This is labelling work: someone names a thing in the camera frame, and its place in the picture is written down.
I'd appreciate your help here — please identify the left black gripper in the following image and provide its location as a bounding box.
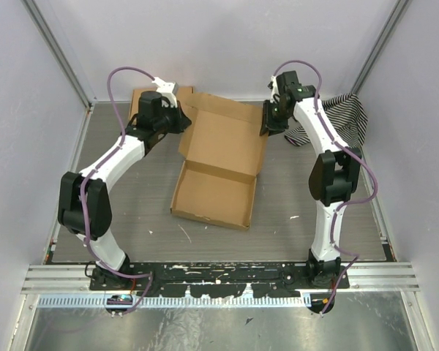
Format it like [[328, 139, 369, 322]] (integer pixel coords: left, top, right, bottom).
[[155, 100, 192, 135]]

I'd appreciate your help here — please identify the cardboard box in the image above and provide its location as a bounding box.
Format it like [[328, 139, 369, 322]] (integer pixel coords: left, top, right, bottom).
[[170, 93, 268, 230], [128, 86, 195, 121]]

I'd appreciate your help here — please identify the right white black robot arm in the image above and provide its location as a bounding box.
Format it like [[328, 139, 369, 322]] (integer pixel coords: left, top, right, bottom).
[[260, 80, 360, 289]]

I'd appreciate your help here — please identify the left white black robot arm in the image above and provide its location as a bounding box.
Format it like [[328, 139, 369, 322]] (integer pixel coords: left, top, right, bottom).
[[57, 89, 191, 290]]

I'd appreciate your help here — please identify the folded closed cardboard box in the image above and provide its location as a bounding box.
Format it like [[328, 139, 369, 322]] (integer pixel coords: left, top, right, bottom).
[[128, 86, 195, 121]]

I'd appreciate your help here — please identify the black white striped cloth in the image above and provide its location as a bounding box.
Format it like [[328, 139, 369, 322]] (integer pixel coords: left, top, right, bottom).
[[285, 94, 368, 154]]

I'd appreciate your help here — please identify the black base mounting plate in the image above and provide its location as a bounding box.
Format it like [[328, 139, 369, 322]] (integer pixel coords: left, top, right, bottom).
[[89, 260, 351, 298]]

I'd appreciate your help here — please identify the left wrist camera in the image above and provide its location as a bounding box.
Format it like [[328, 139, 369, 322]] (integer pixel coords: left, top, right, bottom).
[[152, 77, 179, 108]]

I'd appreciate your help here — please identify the right aluminium corner post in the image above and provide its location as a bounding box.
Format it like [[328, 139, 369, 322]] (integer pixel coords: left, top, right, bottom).
[[350, 0, 412, 95]]

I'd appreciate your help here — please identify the aluminium corner post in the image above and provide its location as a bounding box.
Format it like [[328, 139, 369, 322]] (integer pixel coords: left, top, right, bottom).
[[350, 0, 412, 95], [21, 0, 93, 109]]

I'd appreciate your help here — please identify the left aluminium corner post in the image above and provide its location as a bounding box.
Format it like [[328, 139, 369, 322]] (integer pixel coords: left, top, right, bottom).
[[21, 0, 93, 109]]

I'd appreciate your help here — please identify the white slotted cable duct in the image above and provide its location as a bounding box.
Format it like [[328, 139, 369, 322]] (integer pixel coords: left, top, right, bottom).
[[37, 294, 311, 309]]

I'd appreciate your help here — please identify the aluminium front rail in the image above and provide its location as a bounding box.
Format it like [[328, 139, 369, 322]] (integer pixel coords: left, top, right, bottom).
[[21, 262, 420, 294]]

